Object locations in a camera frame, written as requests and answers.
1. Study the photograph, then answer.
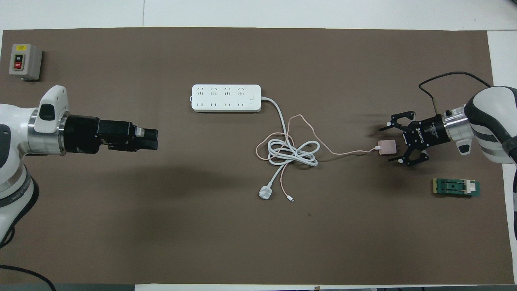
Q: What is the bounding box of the pink charger adapter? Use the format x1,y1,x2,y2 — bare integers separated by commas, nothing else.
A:
378,139,397,156

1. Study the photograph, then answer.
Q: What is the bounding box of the pink charging cable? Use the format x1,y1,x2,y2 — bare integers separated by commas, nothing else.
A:
255,114,381,202

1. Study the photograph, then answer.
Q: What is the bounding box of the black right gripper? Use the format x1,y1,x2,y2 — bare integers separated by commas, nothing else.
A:
379,110,451,167

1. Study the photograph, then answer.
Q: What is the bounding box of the grey on-off switch box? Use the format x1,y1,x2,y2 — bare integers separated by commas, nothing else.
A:
9,43,43,82

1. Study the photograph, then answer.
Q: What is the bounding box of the white power strip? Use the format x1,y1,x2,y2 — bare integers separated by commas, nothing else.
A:
191,84,262,113

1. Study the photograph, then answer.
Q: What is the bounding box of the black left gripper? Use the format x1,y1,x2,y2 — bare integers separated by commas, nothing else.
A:
61,116,159,154

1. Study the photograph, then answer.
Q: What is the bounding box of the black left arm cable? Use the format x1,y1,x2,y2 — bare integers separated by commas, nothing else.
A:
0,265,57,291

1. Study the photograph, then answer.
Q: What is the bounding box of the brown table mat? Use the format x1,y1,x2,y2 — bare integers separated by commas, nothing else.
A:
0,27,511,286

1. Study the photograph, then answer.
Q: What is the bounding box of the white power strip cable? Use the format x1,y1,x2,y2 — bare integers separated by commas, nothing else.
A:
258,96,322,200

